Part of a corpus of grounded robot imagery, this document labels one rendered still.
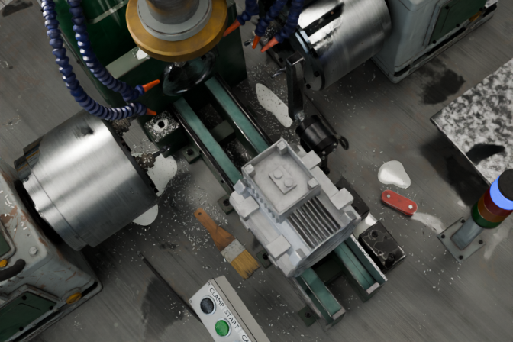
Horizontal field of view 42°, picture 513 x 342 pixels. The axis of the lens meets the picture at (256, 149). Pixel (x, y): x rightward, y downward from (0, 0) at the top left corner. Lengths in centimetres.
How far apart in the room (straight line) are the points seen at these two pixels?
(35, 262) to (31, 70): 72
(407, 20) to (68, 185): 78
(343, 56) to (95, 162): 55
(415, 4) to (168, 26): 53
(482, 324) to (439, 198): 30
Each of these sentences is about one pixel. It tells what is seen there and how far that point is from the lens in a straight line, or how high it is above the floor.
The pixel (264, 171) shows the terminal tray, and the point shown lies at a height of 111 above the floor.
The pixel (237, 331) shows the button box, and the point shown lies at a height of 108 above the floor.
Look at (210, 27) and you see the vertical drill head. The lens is 117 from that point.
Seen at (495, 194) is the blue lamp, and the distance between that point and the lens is 123.
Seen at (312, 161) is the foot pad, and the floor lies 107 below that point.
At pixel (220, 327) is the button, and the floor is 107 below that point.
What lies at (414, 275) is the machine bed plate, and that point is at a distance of 157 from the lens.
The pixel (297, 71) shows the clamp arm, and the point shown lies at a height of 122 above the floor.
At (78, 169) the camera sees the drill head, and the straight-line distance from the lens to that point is 130.
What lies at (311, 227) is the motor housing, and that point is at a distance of 125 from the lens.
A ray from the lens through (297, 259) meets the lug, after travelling 126.
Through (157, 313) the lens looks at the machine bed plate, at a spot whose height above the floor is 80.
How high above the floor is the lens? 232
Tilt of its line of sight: 69 degrees down
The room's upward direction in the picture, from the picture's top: 10 degrees counter-clockwise
